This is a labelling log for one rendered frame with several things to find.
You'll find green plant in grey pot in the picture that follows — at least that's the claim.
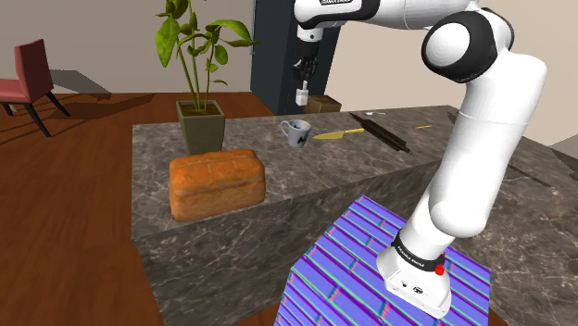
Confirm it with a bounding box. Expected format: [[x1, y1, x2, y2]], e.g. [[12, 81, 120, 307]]
[[155, 0, 261, 156]]

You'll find yellow knife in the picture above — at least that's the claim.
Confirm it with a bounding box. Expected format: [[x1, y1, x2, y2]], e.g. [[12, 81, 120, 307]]
[[311, 128, 366, 141]]

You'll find brown bread loaf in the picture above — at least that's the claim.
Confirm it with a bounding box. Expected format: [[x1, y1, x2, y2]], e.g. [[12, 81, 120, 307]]
[[169, 149, 267, 224]]

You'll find brown box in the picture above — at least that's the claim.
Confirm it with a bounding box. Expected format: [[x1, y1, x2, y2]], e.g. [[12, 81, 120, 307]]
[[305, 94, 344, 115]]

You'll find red chair with dark legs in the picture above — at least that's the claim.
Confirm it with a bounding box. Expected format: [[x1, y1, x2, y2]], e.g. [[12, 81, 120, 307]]
[[0, 38, 72, 138]]

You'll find dark rolling pin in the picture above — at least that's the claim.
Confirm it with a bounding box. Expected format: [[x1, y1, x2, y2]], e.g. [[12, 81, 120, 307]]
[[347, 111, 413, 155]]

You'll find white mug with dark inside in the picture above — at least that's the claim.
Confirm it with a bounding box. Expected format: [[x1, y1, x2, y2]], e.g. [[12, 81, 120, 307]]
[[280, 119, 313, 150]]

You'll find dark blue cabinet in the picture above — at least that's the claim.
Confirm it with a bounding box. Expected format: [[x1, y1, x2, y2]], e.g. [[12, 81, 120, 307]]
[[249, 0, 343, 117]]

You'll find small white bottle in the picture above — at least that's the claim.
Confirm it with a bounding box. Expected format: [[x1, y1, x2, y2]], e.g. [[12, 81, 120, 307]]
[[295, 81, 310, 107]]

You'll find purple striped robot stand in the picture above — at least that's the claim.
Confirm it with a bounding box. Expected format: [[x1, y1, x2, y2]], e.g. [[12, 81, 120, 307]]
[[273, 194, 493, 326]]

